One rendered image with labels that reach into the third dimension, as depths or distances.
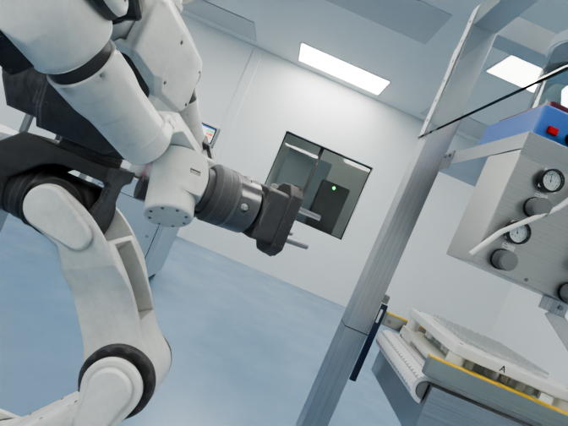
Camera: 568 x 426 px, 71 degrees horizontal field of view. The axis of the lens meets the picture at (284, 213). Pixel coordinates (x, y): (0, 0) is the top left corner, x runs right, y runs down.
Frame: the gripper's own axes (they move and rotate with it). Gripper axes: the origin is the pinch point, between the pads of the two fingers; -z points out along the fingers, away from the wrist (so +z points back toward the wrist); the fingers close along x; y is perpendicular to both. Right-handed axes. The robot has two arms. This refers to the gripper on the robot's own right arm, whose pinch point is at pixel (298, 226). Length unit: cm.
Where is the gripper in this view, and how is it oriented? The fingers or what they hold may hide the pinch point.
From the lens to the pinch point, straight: 68.5
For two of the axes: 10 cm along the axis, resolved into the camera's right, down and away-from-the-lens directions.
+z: -7.8, -3.1, -5.5
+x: -3.9, 9.2, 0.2
